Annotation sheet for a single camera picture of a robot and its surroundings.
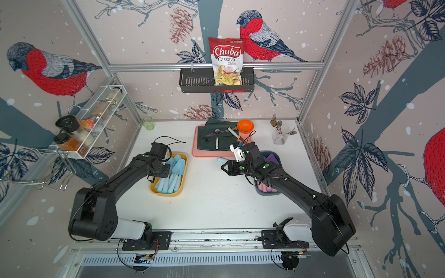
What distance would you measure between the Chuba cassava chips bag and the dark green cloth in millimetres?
336

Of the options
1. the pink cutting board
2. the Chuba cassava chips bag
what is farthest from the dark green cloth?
the Chuba cassava chips bag

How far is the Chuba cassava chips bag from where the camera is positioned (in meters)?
0.83
